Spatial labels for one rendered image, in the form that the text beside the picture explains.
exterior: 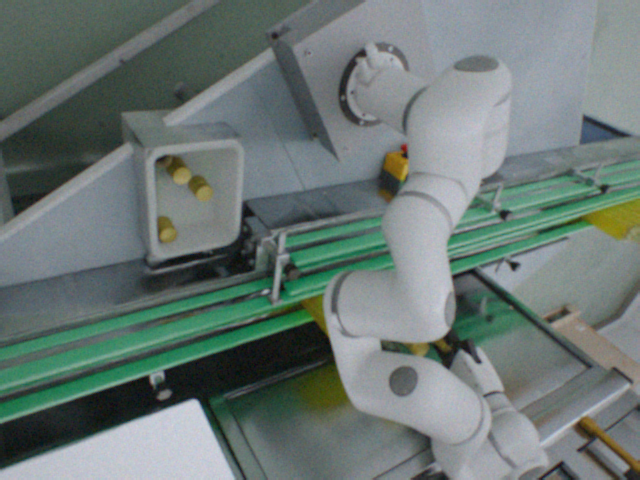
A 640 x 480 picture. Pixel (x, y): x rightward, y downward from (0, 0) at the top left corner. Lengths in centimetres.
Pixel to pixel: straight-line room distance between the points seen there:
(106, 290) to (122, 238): 11
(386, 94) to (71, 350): 67
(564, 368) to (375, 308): 90
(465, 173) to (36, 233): 72
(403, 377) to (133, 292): 55
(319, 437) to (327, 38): 72
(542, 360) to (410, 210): 88
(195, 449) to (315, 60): 71
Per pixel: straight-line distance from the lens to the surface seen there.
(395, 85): 85
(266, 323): 102
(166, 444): 96
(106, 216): 97
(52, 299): 97
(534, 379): 131
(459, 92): 64
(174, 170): 89
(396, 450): 100
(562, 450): 120
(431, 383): 59
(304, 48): 86
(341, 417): 102
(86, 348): 90
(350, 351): 63
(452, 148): 60
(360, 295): 57
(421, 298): 52
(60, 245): 99
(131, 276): 99
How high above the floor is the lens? 156
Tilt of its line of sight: 40 degrees down
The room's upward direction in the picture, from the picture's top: 137 degrees clockwise
